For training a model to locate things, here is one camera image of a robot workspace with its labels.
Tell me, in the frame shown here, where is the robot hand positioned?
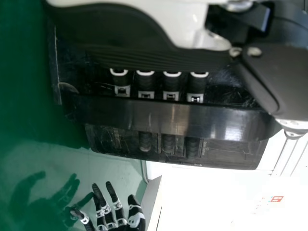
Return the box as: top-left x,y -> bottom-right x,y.
45,0 -> 308,140
64,180 -> 146,231

